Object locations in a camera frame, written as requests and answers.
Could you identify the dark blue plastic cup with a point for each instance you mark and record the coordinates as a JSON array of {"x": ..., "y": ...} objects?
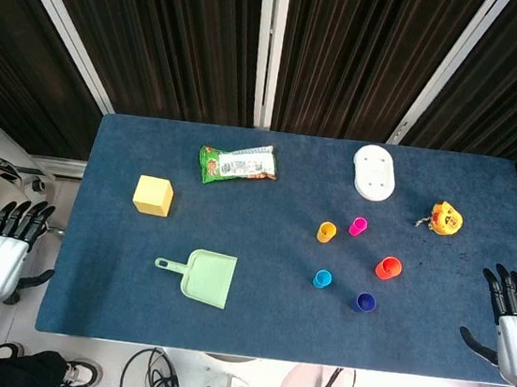
[{"x": 364, "y": 303}]

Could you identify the magenta plastic cup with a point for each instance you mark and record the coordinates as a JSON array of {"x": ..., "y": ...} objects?
[{"x": 357, "y": 227}]

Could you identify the cyan plastic cup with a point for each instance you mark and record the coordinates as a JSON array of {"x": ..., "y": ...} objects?
[{"x": 322, "y": 280}]

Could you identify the yellow-orange plastic cup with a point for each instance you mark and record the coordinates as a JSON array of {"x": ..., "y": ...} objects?
[{"x": 325, "y": 233}]

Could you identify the black trouser leg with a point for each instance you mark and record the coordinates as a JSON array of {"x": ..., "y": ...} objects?
[{"x": 20, "y": 369}]

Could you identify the black white sneaker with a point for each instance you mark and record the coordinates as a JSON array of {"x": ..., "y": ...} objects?
[{"x": 83, "y": 374}]

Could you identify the red-orange plastic cup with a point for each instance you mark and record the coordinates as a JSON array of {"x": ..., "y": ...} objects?
[{"x": 387, "y": 269}]

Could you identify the yellow foam cube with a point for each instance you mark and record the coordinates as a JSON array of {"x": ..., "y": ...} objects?
[{"x": 152, "y": 194}]

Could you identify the light green plastic dustpan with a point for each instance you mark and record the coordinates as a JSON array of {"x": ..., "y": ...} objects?
[{"x": 208, "y": 279}]

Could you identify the white oval plastic base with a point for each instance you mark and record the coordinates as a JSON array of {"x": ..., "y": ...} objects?
[{"x": 374, "y": 174}]

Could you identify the green snack bag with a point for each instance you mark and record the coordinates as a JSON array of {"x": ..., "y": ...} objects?
[{"x": 238, "y": 165}]

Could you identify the blue fabric table mat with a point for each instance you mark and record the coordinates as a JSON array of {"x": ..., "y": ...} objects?
[{"x": 270, "y": 251}]

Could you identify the white upright frame post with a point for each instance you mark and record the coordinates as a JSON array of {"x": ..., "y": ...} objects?
[
  {"x": 269, "y": 48},
  {"x": 62, "y": 23},
  {"x": 443, "y": 70}
]

